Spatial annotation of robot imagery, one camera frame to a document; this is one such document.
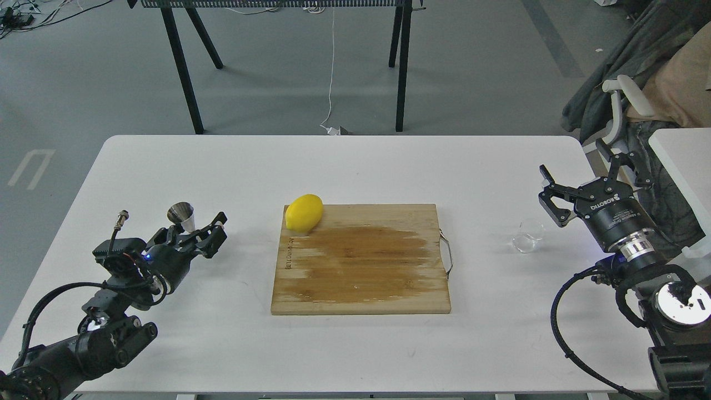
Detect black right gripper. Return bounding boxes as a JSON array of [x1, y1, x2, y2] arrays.
[[538, 139, 657, 252]]

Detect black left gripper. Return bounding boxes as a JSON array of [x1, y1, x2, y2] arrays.
[[144, 212, 228, 294]]

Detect steel double jigger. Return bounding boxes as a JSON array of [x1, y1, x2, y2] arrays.
[[167, 202, 196, 233]]

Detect small clear glass cup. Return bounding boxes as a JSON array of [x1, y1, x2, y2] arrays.
[[511, 218, 545, 254]]

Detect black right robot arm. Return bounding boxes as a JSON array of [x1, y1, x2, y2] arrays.
[[538, 139, 709, 399]]

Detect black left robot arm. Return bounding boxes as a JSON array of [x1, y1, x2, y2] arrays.
[[2, 208, 228, 399]]

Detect white side table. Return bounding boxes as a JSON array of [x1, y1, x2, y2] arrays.
[[648, 128, 710, 235]]

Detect white office chair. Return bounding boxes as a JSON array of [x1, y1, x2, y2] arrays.
[[583, 75, 655, 177]]

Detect yellow lemon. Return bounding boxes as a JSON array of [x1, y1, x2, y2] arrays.
[[284, 193, 323, 233]]

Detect tan cushion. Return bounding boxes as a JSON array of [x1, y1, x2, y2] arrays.
[[625, 23, 710, 128]]

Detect grey jacket on chair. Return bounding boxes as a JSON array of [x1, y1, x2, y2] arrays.
[[561, 0, 711, 139]]

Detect wooden cutting board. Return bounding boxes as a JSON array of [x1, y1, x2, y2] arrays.
[[270, 203, 451, 316]]

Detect white power cable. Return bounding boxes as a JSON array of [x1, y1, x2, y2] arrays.
[[319, 8, 348, 136]]

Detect black metal table frame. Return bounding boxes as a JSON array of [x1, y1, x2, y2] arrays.
[[127, 1, 425, 135]]

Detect black floor cables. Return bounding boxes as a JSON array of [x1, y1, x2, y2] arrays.
[[0, 0, 114, 38]]

